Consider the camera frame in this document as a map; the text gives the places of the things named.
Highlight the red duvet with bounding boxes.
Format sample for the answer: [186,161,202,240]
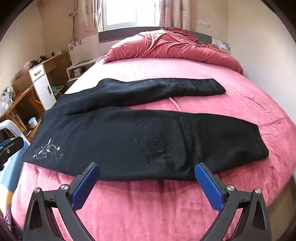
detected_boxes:
[102,27,244,75]

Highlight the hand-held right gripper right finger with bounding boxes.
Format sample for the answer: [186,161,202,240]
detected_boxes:
[195,163,271,241]

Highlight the white plastic bag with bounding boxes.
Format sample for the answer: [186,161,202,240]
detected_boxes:
[0,95,13,116]

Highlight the white and wood cabinet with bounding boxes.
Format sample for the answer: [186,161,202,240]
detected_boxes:
[13,52,70,110]

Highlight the bright window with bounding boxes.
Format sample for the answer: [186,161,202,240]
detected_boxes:
[102,0,160,32]

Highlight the white cabinet with handle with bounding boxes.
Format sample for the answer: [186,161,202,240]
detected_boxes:
[29,63,57,111]

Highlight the white floral headboard panel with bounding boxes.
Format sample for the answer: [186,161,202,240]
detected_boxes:
[215,38,232,55]
[68,39,84,66]

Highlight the pink patterned curtain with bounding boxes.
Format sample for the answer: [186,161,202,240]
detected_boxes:
[159,0,191,31]
[74,0,99,39]

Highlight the small wooden table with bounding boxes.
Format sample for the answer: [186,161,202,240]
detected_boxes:
[0,85,36,131]

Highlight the white chair frame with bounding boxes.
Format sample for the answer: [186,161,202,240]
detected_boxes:
[0,120,31,144]

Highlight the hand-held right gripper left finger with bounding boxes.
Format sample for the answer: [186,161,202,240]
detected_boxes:
[23,162,100,241]

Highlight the white nightstand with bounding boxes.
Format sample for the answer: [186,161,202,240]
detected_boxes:
[67,58,99,82]

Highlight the black embroidered pants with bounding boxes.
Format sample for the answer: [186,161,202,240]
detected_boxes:
[22,78,269,181]

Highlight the dark grey headboard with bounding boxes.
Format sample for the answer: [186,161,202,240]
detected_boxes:
[98,27,213,45]

